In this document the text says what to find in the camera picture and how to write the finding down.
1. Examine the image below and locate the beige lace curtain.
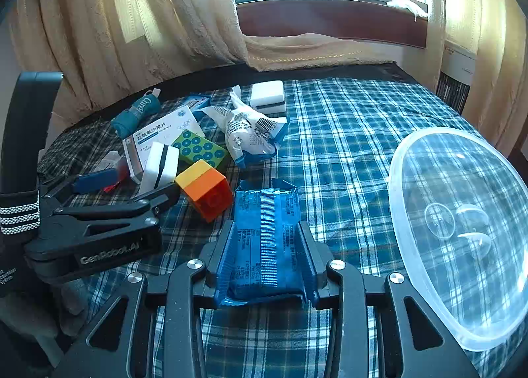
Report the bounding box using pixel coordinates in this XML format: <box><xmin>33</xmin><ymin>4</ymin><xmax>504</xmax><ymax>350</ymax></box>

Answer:
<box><xmin>427</xmin><ymin>0</ymin><xmax>528</xmax><ymax>148</ymax></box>
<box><xmin>8</xmin><ymin>0</ymin><xmax>397</xmax><ymax>123</ymax></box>

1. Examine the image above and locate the white medicine box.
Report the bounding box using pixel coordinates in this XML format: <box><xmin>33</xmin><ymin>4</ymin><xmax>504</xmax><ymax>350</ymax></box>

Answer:
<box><xmin>122</xmin><ymin>106</ymin><xmax>205</xmax><ymax>185</ymax></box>

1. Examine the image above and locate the clear plastic container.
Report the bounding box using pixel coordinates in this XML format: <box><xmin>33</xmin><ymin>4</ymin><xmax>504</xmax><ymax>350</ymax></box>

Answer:
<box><xmin>388</xmin><ymin>127</ymin><xmax>528</xmax><ymax>352</ymax></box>

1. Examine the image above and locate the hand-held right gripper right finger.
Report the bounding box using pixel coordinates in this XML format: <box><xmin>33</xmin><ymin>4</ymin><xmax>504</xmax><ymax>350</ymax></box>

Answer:
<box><xmin>296</xmin><ymin>220</ymin><xmax>480</xmax><ymax>378</ymax></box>

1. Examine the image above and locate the orange and yellow block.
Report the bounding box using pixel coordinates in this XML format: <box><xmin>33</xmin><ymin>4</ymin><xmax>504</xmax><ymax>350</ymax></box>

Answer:
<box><xmin>175</xmin><ymin>159</ymin><xmax>232</xmax><ymax>223</ymax></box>

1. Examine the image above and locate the white sponge with black stripe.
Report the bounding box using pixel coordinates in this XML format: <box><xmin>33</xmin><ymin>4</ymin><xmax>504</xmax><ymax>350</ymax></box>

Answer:
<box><xmin>139</xmin><ymin>142</ymin><xmax>181</xmax><ymax>197</ymax></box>
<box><xmin>250</xmin><ymin>80</ymin><xmax>288</xmax><ymax>112</ymax></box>

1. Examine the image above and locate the black mattress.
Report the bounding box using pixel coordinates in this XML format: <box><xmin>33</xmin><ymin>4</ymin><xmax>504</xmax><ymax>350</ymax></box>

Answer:
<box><xmin>49</xmin><ymin>62</ymin><xmax>438</xmax><ymax>140</ymax></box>

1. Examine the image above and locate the white cloth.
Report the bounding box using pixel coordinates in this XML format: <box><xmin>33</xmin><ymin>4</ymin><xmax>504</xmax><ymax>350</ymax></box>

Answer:
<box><xmin>385</xmin><ymin>0</ymin><xmax>430</xmax><ymax>21</ymax></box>

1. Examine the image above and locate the green block with blue dots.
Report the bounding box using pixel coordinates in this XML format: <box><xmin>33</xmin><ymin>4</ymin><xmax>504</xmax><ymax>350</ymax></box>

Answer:
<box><xmin>171</xmin><ymin>129</ymin><xmax>231</xmax><ymax>171</ymax></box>

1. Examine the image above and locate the brown wooden window sill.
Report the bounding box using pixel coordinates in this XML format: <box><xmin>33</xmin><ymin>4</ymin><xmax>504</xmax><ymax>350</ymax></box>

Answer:
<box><xmin>233</xmin><ymin>0</ymin><xmax>430</xmax><ymax>49</ymax></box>

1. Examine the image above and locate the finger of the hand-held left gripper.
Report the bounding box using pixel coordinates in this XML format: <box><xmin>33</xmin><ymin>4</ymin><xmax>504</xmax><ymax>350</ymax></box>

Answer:
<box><xmin>41</xmin><ymin>182</ymin><xmax>181</xmax><ymax>238</ymax></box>
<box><xmin>39</xmin><ymin>170</ymin><xmax>121</xmax><ymax>202</ymax></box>

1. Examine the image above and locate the small red object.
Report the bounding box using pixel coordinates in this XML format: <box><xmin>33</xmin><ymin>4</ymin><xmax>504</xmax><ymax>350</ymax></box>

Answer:
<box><xmin>103</xmin><ymin>157</ymin><xmax>131</xmax><ymax>193</ymax></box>

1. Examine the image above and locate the white printed plastic packet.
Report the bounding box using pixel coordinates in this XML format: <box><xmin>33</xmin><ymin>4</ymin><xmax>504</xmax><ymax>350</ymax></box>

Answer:
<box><xmin>225</xmin><ymin>108</ymin><xmax>278</xmax><ymax>169</ymax></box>
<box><xmin>229</xmin><ymin>85</ymin><xmax>290</xmax><ymax>143</ymax></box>

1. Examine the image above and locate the teal rolled pouch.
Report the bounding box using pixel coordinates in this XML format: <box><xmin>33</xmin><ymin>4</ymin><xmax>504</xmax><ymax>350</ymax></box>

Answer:
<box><xmin>111</xmin><ymin>89</ymin><xmax>161</xmax><ymax>140</ymax></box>

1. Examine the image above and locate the blue and white packet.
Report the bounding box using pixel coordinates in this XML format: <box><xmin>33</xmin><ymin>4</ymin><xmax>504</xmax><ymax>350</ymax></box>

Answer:
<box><xmin>181</xmin><ymin>93</ymin><xmax>214</xmax><ymax>113</ymax></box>

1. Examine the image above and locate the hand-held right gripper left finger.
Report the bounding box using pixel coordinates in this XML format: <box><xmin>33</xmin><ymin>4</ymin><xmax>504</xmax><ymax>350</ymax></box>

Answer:
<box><xmin>58</xmin><ymin>219</ymin><xmax>239</xmax><ymax>378</ymax></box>

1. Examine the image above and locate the blue snack packet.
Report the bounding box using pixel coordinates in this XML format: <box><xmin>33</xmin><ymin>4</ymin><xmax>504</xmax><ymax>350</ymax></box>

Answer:
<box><xmin>214</xmin><ymin>179</ymin><xmax>321</xmax><ymax>308</ymax></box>

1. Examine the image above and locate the white radiator unit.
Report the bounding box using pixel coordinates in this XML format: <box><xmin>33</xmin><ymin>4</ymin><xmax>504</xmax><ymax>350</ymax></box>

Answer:
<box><xmin>435</xmin><ymin>42</ymin><xmax>478</xmax><ymax>115</ymax></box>

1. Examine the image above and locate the person's left hand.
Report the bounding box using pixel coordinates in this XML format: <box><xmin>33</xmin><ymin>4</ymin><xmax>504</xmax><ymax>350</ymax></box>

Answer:
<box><xmin>0</xmin><ymin>273</ymin><xmax>89</xmax><ymax>339</ymax></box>

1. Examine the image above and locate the blue plaid blanket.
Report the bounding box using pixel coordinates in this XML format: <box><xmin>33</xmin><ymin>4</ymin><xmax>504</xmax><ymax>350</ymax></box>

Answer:
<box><xmin>37</xmin><ymin>77</ymin><xmax>528</xmax><ymax>378</ymax></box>

